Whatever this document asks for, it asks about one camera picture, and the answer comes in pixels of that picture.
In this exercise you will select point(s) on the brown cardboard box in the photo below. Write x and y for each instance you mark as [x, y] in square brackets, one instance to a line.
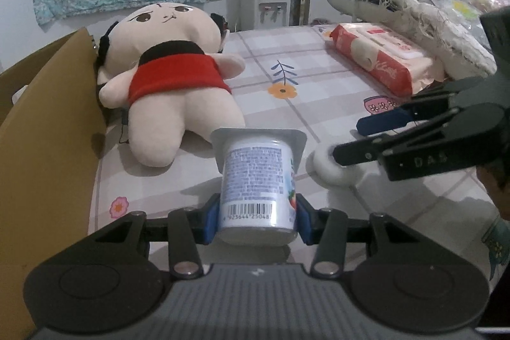
[48, 164]

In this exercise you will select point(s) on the white soft roll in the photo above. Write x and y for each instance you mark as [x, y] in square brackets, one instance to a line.
[324, 169]

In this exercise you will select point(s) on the red white wet wipes pack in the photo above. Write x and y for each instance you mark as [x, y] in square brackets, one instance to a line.
[382, 57]

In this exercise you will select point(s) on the white fringed blanket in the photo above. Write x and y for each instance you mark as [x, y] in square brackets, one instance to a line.
[422, 17]

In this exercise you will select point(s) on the cream plush doll red dress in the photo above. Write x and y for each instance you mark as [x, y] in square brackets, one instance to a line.
[159, 85]

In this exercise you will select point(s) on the white yogurt cup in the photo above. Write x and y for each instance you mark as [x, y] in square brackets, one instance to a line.
[255, 180]

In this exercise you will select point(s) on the white water dispenser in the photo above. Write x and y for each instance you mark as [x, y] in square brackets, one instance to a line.
[265, 7]

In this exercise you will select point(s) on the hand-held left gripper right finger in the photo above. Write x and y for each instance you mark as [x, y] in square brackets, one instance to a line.
[303, 222]

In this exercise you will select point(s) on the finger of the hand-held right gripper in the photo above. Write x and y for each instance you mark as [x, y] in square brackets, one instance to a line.
[422, 162]
[382, 123]

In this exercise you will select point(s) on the person's right hand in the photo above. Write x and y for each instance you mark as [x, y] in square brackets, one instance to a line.
[498, 184]

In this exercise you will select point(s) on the pink slipper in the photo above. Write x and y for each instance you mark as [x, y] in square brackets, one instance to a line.
[320, 21]

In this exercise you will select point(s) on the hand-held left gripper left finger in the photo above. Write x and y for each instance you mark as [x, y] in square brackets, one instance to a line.
[211, 221]

